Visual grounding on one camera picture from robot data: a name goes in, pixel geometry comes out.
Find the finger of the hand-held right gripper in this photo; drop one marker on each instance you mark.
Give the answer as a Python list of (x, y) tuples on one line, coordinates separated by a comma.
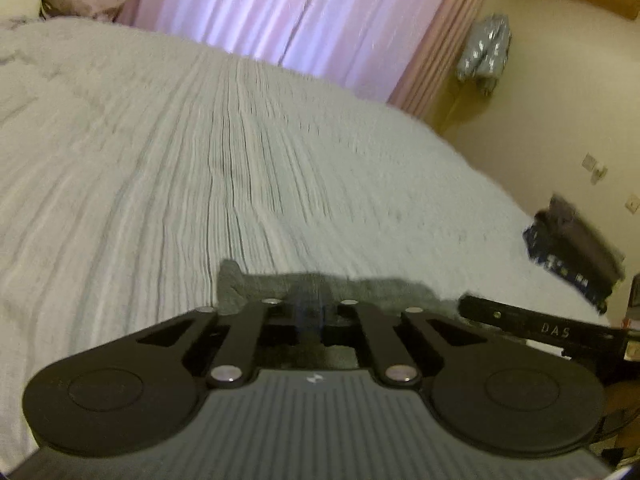
[(492, 312)]

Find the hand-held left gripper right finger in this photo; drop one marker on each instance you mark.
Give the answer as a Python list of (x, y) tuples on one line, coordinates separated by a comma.
[(327, 322)]

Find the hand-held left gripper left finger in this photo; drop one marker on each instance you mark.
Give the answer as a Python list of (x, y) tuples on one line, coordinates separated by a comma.
[(299, 320)]

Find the grey plaid shorts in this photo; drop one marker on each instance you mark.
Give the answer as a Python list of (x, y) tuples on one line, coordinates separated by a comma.
[(380, 290)]

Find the small stack of folded clothes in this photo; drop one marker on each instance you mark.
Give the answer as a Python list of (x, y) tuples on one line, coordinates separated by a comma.
[(575, 250)]

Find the striped grey duvet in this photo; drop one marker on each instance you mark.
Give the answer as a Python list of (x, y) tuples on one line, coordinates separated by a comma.
[(150, 160)]

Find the dusty pink drape curtain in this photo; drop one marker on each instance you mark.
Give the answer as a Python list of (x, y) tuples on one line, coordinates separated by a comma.
[(440, 45)]

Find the sheer pink curtain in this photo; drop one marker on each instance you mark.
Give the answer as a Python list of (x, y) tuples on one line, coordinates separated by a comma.
[(280, 15)]

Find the cream pillow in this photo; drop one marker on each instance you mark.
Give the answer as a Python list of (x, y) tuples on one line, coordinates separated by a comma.
[(20, 2)]

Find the white wall socket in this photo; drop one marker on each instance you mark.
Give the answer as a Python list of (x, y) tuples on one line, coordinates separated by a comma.
[(599, 174), (634, 204), (588, 162)]

